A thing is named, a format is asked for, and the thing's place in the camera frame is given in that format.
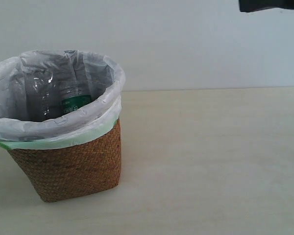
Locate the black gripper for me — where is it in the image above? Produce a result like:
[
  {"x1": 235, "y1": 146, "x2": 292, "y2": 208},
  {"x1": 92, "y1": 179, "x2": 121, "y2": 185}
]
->
[{"x1": 239, "y1": 0, "x2": 294, "y2": 12}]

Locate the red label cola bottle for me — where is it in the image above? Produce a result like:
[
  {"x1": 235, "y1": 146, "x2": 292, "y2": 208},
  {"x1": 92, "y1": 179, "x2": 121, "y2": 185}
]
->
[{"x1": 24, "y1": 70, "x2": 62, "y2": 122}]

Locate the green label water bottle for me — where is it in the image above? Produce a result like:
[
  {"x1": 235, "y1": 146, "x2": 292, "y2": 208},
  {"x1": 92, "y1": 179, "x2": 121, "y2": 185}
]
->
[{"x1": 60, "y1": 85, "x2": 92, "y2": 115}]

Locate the woven wicker waste basket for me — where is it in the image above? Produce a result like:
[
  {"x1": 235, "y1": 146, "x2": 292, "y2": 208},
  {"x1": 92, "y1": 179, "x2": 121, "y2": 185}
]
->
[{"x1": 8, "y1": 120, "x2": 122, "y2": 203}]

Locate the white plastic bin liner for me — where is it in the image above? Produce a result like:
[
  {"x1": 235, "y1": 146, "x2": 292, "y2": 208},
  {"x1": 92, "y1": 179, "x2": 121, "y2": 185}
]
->
[{"x1": 0, "y1": 50, "x2": 126, "y2": 150}]

